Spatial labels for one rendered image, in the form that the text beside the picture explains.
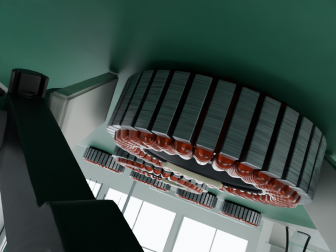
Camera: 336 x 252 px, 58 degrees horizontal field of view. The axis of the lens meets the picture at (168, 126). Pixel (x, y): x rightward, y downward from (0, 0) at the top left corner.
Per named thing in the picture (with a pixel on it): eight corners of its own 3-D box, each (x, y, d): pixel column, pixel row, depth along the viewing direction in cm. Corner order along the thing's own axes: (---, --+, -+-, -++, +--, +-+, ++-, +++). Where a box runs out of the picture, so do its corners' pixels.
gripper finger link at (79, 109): (50, 169, 12) (32, 162, 12) (105, 122, 18) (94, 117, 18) (68, 98, 11) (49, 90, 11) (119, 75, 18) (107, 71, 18)
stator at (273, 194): (122, 28, 12) (83, 113, 11) (389, 130, 12) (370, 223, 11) (133, 106, 23) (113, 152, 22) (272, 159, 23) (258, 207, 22)
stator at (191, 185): (104, 121, 34) (90, 152, 33) (177, 134, 27) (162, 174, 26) (164, 155, 42) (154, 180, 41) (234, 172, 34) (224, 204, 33)
